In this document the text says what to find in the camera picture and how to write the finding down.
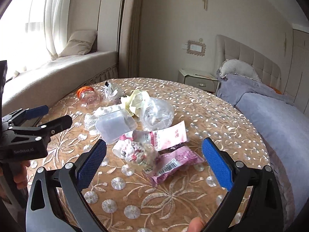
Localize beige tufted headboard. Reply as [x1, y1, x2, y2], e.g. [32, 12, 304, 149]
[213, 35, 281, 90]

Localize white nightstand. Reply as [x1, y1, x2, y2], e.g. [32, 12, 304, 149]
[177, 69, 219, 94]

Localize white wardrobe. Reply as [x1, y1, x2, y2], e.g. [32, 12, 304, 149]
[284, 29, 309, 117]

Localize pink white wrapper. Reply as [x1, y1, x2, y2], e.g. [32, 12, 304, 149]
[120, 121, 188, 151]

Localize left hand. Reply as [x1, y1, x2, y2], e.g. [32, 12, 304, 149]
[14, 161, 30, 190]

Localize pink foil snack bag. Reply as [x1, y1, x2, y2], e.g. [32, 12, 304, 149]
[146, 146, 205, 187]

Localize orange cap plastic bottle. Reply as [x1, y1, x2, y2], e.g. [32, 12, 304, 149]
[76, 86, 100, 106]

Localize round embroidered tablecloth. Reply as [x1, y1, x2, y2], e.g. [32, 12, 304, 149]
[27, 78, 269, 231]

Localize clear plastic bag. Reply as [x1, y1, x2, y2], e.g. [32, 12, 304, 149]
[139, 97, 174, 131]

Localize right hand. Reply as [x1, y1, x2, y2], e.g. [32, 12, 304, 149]
[187, 217, 206, 232]

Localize white curtain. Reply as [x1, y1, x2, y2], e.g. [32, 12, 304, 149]
[43, 0, 71, 60]

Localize orange pillow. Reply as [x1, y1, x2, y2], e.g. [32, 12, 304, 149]
[272, 87, 282, 95]

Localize crumpled black white wrapper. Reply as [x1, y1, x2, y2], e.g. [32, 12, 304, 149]
[104, 81, 124, 102]

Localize crumpled yellow paper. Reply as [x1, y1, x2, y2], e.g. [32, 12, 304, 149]
[121, 90, 150, 117]

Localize bed with lavender blanket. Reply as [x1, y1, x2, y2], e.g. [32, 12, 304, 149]
[217, 74, 308, 229]

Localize beige cushion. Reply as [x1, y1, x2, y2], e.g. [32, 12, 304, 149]
[58, 30, 97, 57]

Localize clear plastic tray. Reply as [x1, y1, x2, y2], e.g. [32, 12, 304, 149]
[95, 109, 138, 145]

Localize white pillow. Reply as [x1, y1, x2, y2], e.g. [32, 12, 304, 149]
[216, 59, 261, 82]

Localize framed wall switch panel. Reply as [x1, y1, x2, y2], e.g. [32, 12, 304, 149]
[186, 40, 206, 57]

